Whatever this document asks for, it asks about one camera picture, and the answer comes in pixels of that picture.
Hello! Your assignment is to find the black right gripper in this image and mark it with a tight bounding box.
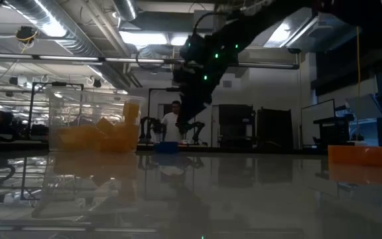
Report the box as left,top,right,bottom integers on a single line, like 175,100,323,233
172,33,227,127

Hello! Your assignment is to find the blue plastic building block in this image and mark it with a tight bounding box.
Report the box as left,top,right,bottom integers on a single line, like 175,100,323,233
153,141,180,154

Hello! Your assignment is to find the orange plastic building block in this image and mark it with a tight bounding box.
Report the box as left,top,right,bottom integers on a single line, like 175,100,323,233
328,145,366,167

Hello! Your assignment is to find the person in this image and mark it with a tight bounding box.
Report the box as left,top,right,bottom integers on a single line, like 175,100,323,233
160,100,184,143
0,111,15,133

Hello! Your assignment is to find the black computer monitor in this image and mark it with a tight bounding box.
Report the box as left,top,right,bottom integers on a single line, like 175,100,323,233
218,104,255,126

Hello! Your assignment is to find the ceiling light panel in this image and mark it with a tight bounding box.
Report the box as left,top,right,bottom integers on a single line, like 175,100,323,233
170,34,188,46
119,31,168,46

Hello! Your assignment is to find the black cabinet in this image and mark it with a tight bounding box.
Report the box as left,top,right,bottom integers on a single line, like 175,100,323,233
257,108,294,144

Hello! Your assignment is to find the grey ceiling box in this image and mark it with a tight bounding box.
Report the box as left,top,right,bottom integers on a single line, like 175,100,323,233
193,9,227,33

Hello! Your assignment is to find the clear plastic bin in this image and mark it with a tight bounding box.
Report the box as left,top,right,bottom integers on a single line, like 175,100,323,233
46,86,145,153

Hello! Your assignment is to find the whiteboard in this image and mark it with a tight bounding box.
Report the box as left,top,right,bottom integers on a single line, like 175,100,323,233
300,98,336,134

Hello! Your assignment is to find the black desk shelf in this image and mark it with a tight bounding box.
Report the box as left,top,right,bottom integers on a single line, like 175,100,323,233
312,114,355,135

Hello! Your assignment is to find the long metal ceiling pipe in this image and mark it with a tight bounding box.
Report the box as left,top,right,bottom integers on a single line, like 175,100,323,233
0,52,300,70

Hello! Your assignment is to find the white angled panel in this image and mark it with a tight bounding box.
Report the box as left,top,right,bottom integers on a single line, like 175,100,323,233
345,94,382,120

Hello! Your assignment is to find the yellow black ceiling reel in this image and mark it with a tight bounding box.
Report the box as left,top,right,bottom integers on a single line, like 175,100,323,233
15,25,39,46

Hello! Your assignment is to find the black gantry frame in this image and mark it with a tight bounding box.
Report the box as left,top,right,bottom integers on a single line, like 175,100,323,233
28,81,85,140
147,88,198,133

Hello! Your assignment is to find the round metal air duct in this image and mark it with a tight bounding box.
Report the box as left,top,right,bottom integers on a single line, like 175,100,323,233
112,0,139,23

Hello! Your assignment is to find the large ribbed air duct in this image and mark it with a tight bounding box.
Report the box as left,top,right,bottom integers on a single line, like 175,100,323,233
5,0,104,58

